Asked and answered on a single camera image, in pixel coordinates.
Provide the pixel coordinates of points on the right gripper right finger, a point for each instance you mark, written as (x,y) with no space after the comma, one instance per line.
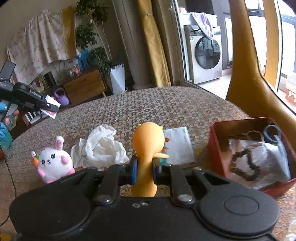
(173,177)

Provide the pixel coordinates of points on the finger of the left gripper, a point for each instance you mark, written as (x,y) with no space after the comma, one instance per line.
(47,106)

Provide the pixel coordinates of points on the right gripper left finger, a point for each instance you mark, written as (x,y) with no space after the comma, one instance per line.
(112,179)

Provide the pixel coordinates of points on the pink white sachet packet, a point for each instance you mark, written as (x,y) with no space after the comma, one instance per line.
(51,100)

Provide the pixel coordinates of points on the orange plush toy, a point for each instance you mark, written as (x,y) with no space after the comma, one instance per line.
(148,142)

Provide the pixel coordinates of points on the brown hair scrunchie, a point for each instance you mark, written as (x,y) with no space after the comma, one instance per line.
(242,164)

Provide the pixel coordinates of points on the clear plastic bag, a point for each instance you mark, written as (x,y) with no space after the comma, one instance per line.
(270,156)

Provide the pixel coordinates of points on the blue gloved hand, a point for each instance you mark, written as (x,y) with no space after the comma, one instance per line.
(9,112)

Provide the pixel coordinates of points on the purple kettle toy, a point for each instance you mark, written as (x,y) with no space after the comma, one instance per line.
(61,97)

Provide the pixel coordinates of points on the white crumpled cloth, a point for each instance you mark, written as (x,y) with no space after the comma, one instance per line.
(99,150)

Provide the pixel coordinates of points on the wooden drawer cabinet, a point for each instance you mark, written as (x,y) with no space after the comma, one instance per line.
(84,87)

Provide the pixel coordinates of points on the teal white tissue pack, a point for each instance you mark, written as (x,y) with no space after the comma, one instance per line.
(179,147)

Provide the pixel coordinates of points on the white bunny plush toy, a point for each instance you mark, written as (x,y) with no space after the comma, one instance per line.
(53,163)

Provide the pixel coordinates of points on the floral hanging sheet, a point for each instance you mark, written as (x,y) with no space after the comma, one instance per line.
(35,46)

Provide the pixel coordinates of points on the red metal box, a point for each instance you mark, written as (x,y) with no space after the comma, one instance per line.
(255,129)

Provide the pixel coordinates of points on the white angular planter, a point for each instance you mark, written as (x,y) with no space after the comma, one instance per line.
(117,75)

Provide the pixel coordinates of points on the green indoor plant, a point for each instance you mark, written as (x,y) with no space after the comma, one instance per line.
(90,34)

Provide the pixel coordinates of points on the yellow curtain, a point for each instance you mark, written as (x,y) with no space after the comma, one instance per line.
(154,44)

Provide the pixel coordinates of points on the white washing machine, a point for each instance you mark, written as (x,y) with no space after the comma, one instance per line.
(204,54)

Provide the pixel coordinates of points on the purple white cloth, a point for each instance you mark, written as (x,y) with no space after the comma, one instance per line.
(204,24)

